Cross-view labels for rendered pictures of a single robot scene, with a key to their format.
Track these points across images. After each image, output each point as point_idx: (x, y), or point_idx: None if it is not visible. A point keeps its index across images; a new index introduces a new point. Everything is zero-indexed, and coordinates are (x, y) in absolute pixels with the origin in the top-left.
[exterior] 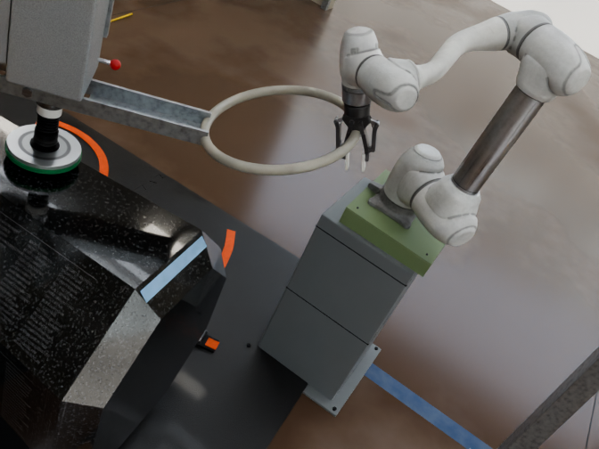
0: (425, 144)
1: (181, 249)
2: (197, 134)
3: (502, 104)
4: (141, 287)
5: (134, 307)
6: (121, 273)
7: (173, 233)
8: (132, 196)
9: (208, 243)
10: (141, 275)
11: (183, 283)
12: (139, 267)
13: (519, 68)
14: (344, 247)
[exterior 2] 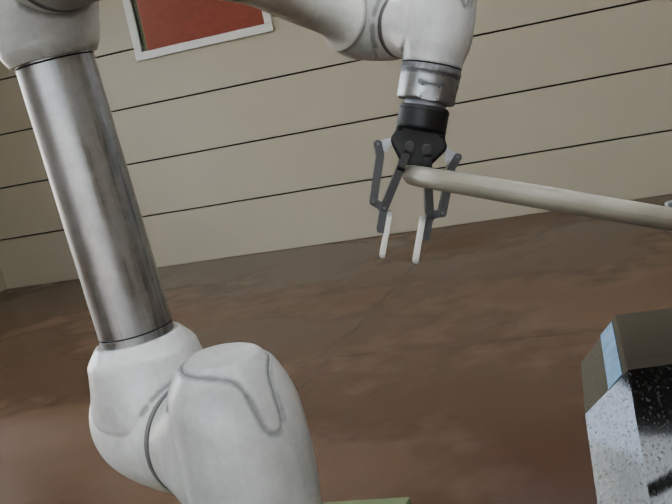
0: (232, 360)
1: (622, 350)
2: None
3: (108, 110)
4: (614, 321)
5: None
6: (646, 313)
7: (654, 351)
8: None
9: (620, 412)
10: (626, 320)
11: (592, 374)
12: (638, 322)
13: (97, 13)
14: None
